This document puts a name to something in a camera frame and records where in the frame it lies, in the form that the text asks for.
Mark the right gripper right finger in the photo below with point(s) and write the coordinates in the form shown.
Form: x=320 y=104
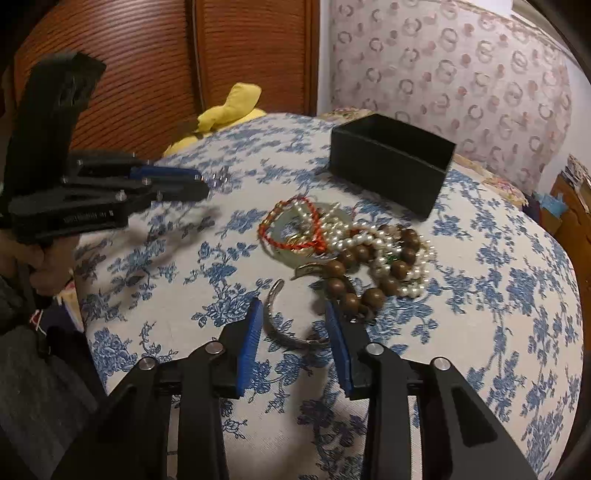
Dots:
x=348 y=340

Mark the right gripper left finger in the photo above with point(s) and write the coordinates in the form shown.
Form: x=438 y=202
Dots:
x=240 y=340

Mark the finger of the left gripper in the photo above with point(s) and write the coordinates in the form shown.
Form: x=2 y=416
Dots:
x=154 y=172
x=179 y=190

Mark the pale green jade bangle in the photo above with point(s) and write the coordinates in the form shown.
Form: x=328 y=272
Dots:
x=301 y=223

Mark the black jewelry box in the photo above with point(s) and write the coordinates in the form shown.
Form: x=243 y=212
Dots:
x=401 y=162

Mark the left hand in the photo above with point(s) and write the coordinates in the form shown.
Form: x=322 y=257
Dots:
x=52 y=265

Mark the small silver earring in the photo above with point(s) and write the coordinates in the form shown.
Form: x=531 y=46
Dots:
x=218 y=179

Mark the yellow Pikachu plush toy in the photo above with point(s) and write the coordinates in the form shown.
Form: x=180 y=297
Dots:
x=239 y=107

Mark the brown wooden louvered wardrobe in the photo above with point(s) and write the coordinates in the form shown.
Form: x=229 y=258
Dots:
x=167 y=61

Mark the wooden sideboard cabinet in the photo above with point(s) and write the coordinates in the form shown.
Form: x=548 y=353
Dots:
x=568 y=221

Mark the pink circle patterned curtain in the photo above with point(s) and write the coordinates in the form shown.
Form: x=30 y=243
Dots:
x=495 y=87

